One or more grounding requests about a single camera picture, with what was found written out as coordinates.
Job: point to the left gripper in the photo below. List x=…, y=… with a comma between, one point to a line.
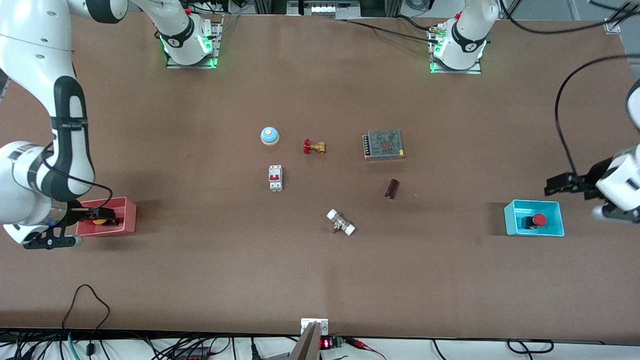
x=586, y=180

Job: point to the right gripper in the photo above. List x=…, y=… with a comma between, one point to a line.
x=80, y=215

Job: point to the yellow push button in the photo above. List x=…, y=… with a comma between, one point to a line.
x=101, y=221

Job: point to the red push button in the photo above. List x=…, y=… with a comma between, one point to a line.
x=539, y=219

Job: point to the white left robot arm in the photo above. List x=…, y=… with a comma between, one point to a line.
x=465, y=35

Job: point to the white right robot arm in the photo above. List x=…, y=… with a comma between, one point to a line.
x=30, y=50

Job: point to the pink plastic box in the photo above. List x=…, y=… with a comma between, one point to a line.
x=125, y=215

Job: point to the cyan plastic box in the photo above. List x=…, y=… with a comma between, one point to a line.
x=555, y=220

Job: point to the black power strip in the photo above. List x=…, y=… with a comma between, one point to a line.
x=192, y=355

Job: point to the dark brown cylinder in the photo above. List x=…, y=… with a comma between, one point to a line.
x=392, y=189

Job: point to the metal mesh power supply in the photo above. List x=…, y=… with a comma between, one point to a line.
x=384, y=144

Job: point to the blue call bell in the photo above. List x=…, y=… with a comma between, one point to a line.
x=269, y=136

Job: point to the white metal pipe fitting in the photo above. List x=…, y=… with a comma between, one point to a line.
x=341, y=222

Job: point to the red digit display module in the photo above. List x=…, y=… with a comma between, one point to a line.
x=325, y=343

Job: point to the red alligator clip lead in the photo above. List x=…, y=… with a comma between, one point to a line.
x=361, y=344

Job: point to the grey control unit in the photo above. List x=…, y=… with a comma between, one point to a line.
x=322, y=9

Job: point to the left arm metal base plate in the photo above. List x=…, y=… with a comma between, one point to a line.
x=470, y=71

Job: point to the aluminium frame profile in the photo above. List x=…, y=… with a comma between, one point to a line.
x=612, y=25

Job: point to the white circuit breaker red switch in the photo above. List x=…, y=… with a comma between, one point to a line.
x=275, y=177

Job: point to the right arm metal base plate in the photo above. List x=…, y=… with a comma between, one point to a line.
x=216, y=40

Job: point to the silver metal bracket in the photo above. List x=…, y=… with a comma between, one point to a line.
x=307, y=324

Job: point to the grey camera pole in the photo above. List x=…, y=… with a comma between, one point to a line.
x=306, y=347

